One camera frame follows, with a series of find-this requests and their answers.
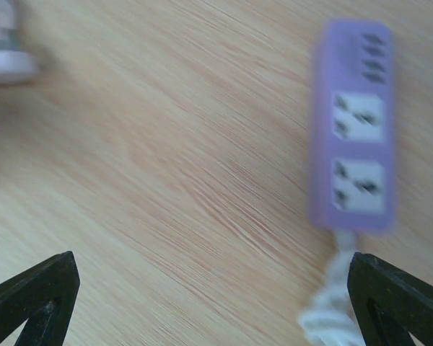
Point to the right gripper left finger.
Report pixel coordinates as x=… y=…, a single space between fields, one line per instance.
x=41 y=299

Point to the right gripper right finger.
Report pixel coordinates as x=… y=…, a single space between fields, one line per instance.
x=392 y=307

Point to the purple power strip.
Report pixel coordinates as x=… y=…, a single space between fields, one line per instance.
x=352 y=127

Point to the round pink socket base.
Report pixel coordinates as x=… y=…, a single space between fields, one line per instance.
x=16 y=65

